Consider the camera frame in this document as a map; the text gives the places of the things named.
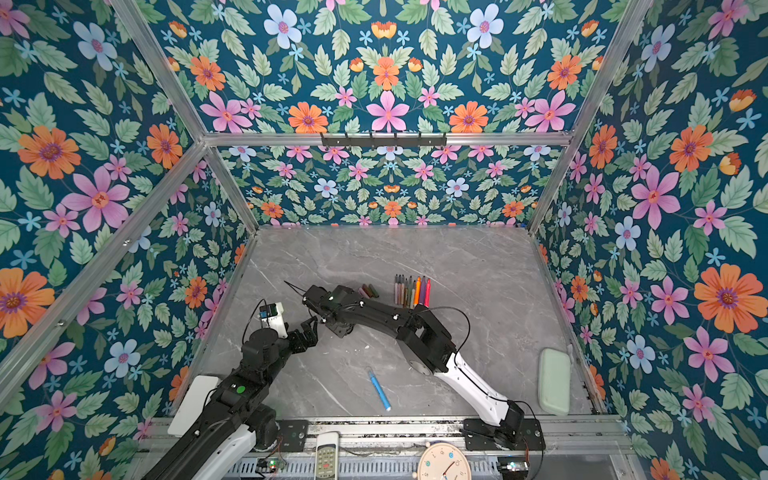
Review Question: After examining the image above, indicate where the purple marker pen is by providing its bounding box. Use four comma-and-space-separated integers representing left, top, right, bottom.
418, 276, 427, 305

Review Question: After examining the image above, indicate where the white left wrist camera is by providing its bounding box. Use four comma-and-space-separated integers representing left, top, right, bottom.
258, 302, 288, 339

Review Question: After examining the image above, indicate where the right small circuit board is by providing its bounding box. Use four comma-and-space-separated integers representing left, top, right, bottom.
497, 457, 530, 480

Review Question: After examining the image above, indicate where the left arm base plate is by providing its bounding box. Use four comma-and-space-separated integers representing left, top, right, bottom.
277, 420, 309, 453

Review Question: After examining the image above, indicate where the small circuit board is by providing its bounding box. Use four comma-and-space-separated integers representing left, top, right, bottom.
497, 457, 530, 480
256, 458, 287, 476

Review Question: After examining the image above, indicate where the white remote control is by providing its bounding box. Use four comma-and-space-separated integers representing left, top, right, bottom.
314, 431, 340, 480

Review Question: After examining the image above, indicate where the orange highlighter pen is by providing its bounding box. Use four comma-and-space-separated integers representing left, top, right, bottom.
413, 277, 421, 307

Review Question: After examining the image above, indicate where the black hook rail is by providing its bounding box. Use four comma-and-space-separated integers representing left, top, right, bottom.
320, 133, 448, 148

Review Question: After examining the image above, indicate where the blue marker pen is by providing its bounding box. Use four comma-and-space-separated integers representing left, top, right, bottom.
367, 369, 392, 412

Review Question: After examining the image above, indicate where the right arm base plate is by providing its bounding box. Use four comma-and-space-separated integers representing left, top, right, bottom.
461, 418, 546, 451

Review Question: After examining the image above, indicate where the round pink clock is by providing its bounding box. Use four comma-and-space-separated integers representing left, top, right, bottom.
412, 442, 472, 480

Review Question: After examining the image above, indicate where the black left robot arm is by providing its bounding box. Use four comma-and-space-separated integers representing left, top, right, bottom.
144, 316, 318, 479

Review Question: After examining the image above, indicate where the white power adapter box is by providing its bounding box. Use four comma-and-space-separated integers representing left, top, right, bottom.
167, 375, 221, 438

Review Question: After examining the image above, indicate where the pale green adapter box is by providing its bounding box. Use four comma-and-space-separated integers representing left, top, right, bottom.
538, 348, 572, 416

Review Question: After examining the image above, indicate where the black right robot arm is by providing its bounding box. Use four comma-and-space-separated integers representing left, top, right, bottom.
302, 285, 525, 448

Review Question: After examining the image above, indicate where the left small circuit board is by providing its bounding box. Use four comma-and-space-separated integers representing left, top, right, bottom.
256, 458, 287, 476

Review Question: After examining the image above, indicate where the pink marker pen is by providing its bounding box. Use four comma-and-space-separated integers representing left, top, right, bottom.
422, 278, 432, 307

